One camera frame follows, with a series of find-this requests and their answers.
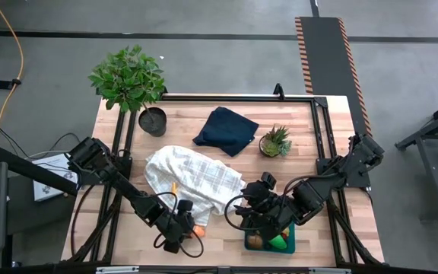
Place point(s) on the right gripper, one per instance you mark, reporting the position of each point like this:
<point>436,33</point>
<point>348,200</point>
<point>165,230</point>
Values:
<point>264,213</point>

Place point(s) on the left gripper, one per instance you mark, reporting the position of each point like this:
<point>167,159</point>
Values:
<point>175,230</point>

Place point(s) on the orange toy croissant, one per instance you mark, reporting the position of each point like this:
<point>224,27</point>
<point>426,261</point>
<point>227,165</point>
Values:
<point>200,231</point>

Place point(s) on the brown toy kiwi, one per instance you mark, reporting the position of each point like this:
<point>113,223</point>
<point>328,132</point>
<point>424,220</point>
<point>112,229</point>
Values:
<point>255,241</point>

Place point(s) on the green toy vegetable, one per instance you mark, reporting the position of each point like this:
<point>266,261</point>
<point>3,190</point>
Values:
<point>278,242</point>

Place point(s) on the leafy green potted plant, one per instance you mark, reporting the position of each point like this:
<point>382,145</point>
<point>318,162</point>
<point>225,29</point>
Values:
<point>127,80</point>

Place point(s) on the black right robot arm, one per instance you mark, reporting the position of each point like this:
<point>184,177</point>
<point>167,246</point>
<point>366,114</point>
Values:
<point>337,179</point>

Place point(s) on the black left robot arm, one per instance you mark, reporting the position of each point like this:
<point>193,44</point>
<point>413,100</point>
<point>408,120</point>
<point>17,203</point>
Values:
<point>116,179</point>

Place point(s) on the teal tupperware container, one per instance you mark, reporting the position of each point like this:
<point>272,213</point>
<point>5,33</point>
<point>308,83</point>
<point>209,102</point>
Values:
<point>289,247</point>

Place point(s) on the small orange toy carrot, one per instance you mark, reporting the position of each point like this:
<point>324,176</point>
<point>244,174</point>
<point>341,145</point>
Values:
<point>173,187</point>

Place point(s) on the white plaid towel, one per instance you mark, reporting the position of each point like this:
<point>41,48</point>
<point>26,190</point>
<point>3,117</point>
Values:
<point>200,179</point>

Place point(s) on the succulent in black pot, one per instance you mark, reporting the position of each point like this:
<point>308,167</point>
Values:
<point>275,142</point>

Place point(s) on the navy blue cloth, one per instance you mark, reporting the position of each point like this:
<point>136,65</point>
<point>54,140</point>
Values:
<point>226,131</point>

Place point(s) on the white cardboard box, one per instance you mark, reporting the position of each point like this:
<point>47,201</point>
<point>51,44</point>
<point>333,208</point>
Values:
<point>51,179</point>

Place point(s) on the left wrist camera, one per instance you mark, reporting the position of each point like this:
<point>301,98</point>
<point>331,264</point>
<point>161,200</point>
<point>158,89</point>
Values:
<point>185,206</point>

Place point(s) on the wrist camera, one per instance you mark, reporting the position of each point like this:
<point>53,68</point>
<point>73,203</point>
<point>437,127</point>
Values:
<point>268,179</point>
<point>185,206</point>

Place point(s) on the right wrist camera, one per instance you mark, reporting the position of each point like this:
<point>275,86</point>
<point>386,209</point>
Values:
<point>268,179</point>

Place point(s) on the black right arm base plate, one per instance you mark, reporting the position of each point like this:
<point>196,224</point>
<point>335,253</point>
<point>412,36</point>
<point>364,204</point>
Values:
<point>323,167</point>

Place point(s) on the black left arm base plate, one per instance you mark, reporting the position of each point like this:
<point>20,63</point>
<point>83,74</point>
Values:
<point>126,167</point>

